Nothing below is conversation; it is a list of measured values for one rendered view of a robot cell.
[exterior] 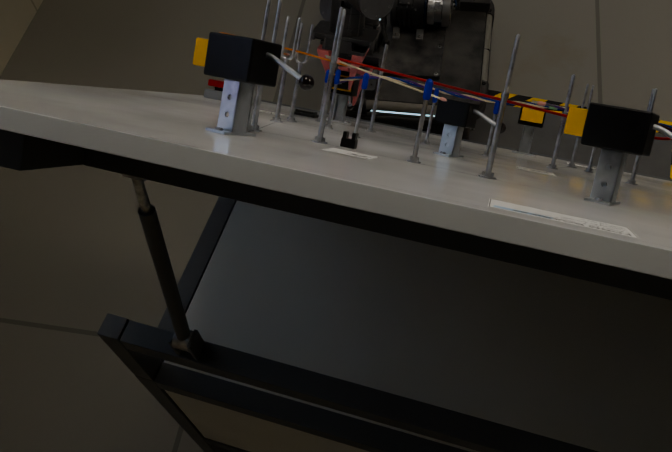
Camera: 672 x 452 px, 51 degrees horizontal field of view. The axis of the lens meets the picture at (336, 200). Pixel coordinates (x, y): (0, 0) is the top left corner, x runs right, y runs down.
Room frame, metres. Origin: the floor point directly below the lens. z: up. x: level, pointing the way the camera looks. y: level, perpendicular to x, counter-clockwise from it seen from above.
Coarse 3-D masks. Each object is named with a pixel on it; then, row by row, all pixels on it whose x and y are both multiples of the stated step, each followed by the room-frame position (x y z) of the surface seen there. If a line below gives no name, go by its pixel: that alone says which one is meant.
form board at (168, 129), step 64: (0, 128) 0.38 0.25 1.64; (64, 128) 0.36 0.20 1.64; (128, 128) 0.37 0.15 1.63; (192, 128) 0.43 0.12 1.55; (384, 128) 0.85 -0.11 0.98; (320, 192) 0.28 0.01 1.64; (384, 192) 0.27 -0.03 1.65; (448, 192) 0.29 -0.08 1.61; (512, 192) 0.33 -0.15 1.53; (576, 192) 0.38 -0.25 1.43; (640, 192) 0.46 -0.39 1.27; (576, 256) 0.20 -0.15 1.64; (640, 256) 0.20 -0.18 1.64
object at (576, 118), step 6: (570, 108) 0.42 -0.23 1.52; (576, 108) 0.41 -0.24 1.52; (582, 108) 0.41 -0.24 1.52; (570, 114) 0.41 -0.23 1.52; (576, 114) 0.41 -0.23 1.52; (582, 114) 0.41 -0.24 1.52; (570, 120) 0.41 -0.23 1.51; (576, 120) 0.40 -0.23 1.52; (582, 120) 0.40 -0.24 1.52; (570, 126) 0.40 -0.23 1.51; (576, 126) 0.40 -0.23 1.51; (582, 126) 0.40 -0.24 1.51; (564, 132) 0.40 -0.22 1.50; (570, 132) 0.40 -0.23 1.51; (576, 132) 0.40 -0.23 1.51; (582, 132) 0.39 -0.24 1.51
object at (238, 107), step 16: (208, 48) 0.49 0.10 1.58; (224, 48) 0.48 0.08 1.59; (240, 48) 0.47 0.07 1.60; (256, 48) 0.47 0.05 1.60; (272, 48) 0.48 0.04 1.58; (208, 64) 0.48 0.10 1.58; (224, 64) 0.47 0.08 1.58; (240, 64) 0.46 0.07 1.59; (256, 64) 0.46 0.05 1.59; (272, 64) 0.47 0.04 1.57; (224, 80) 0.47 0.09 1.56; (240, 80) 0.45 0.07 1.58; (256, 80) 0.45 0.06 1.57; (272, 80) 0.46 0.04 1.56; (304, 80) 0.43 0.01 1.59; (224, 96) 0.46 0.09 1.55; (240, 96) 0.45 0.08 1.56; (224, 112) 0.45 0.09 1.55; (240, 112) 0.44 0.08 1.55; (208, 128) 0.43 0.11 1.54; (224, 128) 0.43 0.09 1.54; (240, 128) 0.43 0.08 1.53
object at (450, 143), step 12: (444, 108) 0.58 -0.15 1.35; (456, 108) 0.57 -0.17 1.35; (468, 108) 0.57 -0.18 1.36; (444, 120) 0.57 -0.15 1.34; (456, 120) 0.56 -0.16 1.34; (468, 120) 0.56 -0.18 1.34; (492, 120) 0.55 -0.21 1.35; (444, 132) 0.56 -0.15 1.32; (456, 132) 0.55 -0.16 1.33; (444, 144) 0.55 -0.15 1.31; (456, 144) 0.55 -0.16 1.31; (456, 156) 0.53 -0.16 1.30
